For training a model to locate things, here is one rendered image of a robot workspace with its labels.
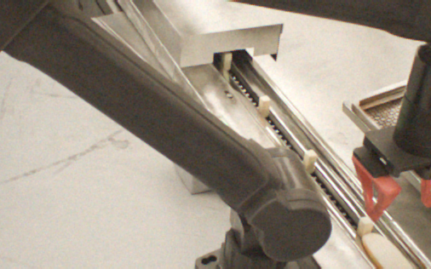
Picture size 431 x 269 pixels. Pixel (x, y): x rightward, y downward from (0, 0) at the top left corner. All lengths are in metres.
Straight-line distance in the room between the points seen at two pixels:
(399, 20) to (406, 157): 0.17
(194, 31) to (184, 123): 0.51
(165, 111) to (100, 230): 0.32
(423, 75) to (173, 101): 0.25
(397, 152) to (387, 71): 0.57
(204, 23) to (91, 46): 0.59
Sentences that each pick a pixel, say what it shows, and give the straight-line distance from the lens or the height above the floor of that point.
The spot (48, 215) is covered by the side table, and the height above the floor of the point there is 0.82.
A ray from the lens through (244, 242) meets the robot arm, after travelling 0.80.
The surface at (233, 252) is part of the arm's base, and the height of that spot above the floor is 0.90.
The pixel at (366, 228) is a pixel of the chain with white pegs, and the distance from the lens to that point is 0.94.
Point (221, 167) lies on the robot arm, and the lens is 0.72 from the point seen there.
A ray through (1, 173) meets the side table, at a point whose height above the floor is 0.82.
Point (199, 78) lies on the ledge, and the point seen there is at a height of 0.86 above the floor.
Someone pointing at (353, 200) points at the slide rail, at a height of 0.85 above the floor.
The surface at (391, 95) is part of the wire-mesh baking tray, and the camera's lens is 1.12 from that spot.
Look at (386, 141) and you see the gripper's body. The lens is 0.81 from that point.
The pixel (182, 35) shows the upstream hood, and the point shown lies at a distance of 1.16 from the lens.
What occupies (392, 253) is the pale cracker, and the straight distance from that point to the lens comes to 0.92.
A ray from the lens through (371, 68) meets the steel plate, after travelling 1.35.
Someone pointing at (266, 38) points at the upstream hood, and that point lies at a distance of 1.23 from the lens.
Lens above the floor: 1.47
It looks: 36 degrees down
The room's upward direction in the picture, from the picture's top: 6 degrees clockwise
